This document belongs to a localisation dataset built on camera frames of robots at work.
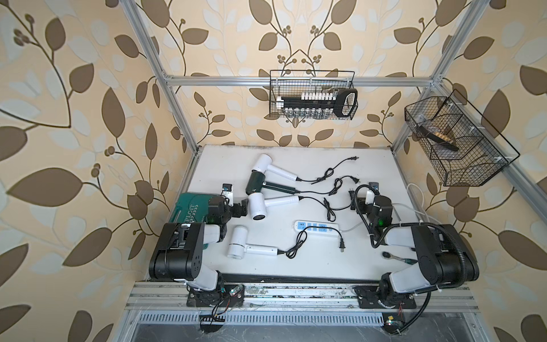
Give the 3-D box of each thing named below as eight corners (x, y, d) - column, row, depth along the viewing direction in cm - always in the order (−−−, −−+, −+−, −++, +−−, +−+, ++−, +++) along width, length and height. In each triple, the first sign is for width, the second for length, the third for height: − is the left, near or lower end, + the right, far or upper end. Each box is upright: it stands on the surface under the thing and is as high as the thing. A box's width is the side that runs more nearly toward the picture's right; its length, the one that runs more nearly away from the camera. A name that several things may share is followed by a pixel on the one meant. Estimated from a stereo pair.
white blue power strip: (293, 234, 90) (293, 231, 89) (292, 222, 94) (293, 220, 92) (339, 234, 90) (340, 231, 89) (337, 222, 94) (338, 220, 92)
